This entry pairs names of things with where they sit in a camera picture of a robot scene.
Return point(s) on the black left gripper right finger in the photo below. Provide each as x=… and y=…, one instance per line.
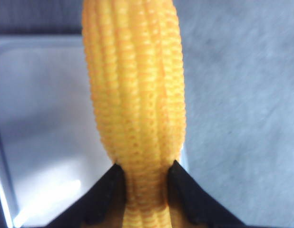
x=192, y=207

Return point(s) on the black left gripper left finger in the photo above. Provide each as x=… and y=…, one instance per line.
x=102, y=206

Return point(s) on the silver digital kitchen scale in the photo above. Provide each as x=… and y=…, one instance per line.
x=50, y=149

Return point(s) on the yellow corn cob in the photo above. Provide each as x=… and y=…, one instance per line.
x=134, y=58

